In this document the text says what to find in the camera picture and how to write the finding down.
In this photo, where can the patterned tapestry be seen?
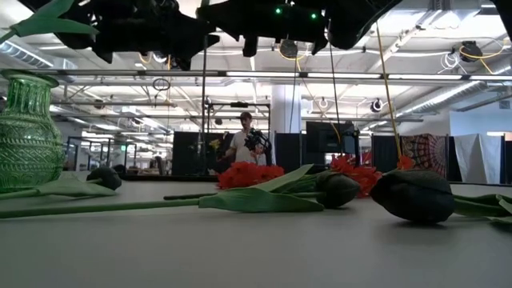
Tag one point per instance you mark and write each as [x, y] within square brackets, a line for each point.
[426, 152]

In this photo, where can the yellow artificial flowers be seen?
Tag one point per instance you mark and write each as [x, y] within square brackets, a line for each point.
[215, 145]

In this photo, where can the silver ventilation duct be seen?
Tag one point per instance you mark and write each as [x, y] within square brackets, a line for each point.
[24, 56]
[460, 94]

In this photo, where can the long ceiling light bar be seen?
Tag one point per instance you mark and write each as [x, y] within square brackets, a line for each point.
[344, 75]

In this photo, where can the black artificial tulip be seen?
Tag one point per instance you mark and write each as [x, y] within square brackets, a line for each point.
[338, 191]
[105, 178]
[414, 196]

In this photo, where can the tall green glass vase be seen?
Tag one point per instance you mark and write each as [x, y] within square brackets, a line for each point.
[28, 140]

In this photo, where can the white column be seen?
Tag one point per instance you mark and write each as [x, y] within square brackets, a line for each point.
[285, 108]

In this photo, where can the person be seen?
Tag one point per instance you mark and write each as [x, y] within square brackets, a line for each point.
[242, 150]

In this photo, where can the black monitor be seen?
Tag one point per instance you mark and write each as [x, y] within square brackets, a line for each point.
[326, 138]

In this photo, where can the black curtain panel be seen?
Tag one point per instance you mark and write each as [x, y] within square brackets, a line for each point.
[384, 154]
[186, 154]
[288, 154]

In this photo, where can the white hanging cloth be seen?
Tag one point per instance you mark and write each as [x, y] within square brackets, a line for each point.
[478, 158]

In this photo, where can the grey table mat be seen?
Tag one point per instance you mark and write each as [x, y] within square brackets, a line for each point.
[256, 256]

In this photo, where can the black background robot arm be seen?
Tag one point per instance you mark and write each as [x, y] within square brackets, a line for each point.
[258, 141]

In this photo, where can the black metal station frame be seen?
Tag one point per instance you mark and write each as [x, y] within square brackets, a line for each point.
[240, 105]

